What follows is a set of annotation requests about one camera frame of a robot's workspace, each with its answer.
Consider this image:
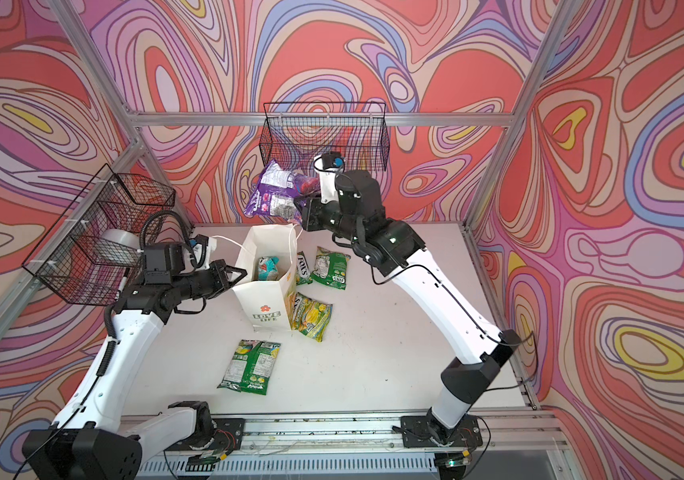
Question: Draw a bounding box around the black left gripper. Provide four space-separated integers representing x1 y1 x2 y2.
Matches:
170 260 247 303

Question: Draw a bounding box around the illustrated paper gift bag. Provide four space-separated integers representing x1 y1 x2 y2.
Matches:
234 225 298 331

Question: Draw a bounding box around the green candy bag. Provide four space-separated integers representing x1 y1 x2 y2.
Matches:
311 247 350 290
218 340 281 396

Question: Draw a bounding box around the purple Fox's candy bag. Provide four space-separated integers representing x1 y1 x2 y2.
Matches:
244 160 320 222

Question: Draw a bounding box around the teal Fox's mint bag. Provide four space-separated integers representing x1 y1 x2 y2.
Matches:
256 256 281 281

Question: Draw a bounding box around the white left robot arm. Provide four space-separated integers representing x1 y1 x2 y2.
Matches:
22 260 247 479

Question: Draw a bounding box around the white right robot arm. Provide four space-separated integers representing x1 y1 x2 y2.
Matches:
295 167 523 446

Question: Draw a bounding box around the green yellow Fox's bag upper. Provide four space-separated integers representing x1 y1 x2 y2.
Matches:
296 251 313 285

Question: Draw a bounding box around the green yellow fox's bag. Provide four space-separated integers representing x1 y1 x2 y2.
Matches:
296 251 313 285
290 293 333 342

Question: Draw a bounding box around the green yellow Fox's bag lower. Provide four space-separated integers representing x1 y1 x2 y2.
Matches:
290 293 333 342

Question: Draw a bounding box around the green candy bag front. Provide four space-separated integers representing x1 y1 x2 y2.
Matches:
218 340 281 396

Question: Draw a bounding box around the white cylinder in basket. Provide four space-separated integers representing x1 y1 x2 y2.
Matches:
95 229 140 263

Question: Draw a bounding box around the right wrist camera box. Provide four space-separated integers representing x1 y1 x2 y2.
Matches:
313 151 345 189

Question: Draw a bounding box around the black wire basket back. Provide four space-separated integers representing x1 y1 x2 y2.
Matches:
259 100 391 172

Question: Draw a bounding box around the black wire basket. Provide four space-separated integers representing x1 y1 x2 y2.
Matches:
22 165 176 306
259 100 391 172

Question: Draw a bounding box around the black wire basket left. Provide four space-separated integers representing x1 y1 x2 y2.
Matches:
22 165 176 306

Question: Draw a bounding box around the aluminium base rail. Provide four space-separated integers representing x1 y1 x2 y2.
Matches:
138 409 582 479

